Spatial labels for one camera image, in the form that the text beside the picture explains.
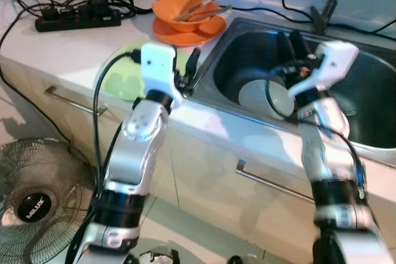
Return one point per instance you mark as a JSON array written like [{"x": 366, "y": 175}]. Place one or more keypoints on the black power strip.
[{"x": 77, "y": 20}]

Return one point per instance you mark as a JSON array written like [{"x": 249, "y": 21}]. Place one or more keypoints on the white kitchen cabinet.
[{"x": 204, "y": 171}]

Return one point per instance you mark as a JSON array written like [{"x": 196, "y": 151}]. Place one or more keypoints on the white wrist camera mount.
[
  {"x": 158, "y": 66},
  {"x": 337, "y": 60}
]

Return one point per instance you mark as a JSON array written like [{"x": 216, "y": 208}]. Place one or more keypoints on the dark metal faucet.
[{"x": 331, "y": 1}]

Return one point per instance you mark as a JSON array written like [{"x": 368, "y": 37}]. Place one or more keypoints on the orange plate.
[{"x": 185, "y": 38}]

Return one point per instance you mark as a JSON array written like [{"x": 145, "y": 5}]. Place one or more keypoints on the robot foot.
[
  {"x": 158, "y": 258},
  {"x": 235, "y": 259}
]

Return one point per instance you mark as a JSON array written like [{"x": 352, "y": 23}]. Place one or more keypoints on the orange bowl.
[{"x": 170, "y": 20}]

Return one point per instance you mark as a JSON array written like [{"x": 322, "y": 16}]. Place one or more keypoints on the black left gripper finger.
[{"x": 193, "y": 61}]

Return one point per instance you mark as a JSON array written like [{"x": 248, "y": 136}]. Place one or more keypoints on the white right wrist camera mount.
[{"x": 337, "y": 60}]

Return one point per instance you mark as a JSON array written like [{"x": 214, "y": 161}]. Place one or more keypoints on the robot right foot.
[{"x": 235, "y": 259}]

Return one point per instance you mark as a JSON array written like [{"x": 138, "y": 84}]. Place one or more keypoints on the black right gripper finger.
[
  {"x": 300, "y": 44},
  {"x": 285, "y": 46}
]

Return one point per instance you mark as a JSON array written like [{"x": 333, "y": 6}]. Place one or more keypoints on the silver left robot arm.
[{"x": 136, "y": 153}]

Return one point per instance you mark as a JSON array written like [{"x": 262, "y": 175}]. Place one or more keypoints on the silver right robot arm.
[{"x": 322, "y": 146}]

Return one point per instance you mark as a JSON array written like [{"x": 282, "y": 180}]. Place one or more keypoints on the green plate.
[{"x": 120, "y": 81}]

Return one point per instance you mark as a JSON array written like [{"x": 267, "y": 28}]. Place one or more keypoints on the metal tongs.
[{"x": 207, "y": 12}]

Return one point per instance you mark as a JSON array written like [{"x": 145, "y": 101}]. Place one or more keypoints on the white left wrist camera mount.
[{"x": 158, "y": 66}]

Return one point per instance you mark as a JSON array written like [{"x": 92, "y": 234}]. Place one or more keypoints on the white bowl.
[{"x": 257, "y": 97}]

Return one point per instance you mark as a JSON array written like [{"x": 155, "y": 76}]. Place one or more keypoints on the stainless steel sink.
[{"x": 365, "y": 91}]

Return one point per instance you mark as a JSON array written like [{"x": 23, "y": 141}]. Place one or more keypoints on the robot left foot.
[{"x": 158, "y": 258}]

